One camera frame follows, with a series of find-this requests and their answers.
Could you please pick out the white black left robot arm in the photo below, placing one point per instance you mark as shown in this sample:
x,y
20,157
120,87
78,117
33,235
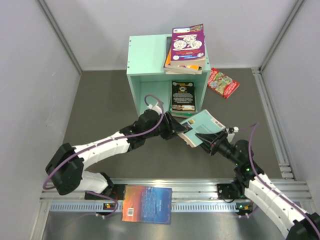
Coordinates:
x,y
67,170

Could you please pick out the aluminium right frame post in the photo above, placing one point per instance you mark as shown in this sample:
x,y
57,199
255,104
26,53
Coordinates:
x,y
297,6

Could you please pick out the dark brown Edward Tulane book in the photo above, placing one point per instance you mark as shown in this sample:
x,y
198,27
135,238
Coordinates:
x,y
168,45

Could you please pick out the dark blue paperback book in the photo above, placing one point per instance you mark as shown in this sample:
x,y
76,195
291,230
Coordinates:
x,y
171,71

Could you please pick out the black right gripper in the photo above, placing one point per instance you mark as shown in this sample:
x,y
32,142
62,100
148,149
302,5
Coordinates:
x,y
215,139

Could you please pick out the red Treehouse paperback book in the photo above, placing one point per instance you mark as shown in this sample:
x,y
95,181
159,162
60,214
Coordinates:
x,y
221,83

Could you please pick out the purple paperback book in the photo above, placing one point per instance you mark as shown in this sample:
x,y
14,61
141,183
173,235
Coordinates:
x,y
188,46

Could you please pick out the aluminium frame post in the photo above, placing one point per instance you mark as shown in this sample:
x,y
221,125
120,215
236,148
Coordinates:
x,y
297,6
58,32

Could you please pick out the mint green wooden cube shelf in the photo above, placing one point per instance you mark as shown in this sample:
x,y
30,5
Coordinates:
x,y
146,75

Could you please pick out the light teal thin book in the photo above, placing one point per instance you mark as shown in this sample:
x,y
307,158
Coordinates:
x,y
202,123

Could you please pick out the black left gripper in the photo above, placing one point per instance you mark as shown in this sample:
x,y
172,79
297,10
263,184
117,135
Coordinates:
x,y
172,127

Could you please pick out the black yellow Storey Treehouse book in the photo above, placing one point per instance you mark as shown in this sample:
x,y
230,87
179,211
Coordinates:
x,y
182,89

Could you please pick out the green paperback book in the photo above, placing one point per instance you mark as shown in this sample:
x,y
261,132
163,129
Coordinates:
x,y
180,113

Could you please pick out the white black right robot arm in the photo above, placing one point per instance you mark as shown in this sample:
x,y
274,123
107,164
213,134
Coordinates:
x,y
252,182

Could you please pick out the aluminium left frame post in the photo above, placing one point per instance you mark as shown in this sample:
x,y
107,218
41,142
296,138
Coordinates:
x,y
58,32

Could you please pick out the Jane Eyre sunset cover book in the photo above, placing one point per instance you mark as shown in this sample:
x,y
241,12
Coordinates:
x,y
147,204

